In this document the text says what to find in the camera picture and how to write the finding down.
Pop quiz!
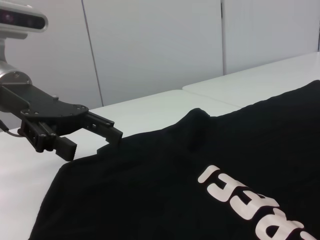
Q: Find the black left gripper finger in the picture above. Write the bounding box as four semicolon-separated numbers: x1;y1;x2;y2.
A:
83;111;123;147
21;121;77;161

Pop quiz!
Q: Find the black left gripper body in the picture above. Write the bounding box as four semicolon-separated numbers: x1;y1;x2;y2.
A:
0;83;90;136

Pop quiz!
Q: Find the black shirt with white print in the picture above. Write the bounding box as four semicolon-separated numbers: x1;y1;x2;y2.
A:
28;79;320;240

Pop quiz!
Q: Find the left arm gripper cable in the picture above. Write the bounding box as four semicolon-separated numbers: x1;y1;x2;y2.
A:
0;119;25;138

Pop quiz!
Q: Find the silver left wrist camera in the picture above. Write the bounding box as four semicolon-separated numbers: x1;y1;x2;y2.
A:
0;6;49;41

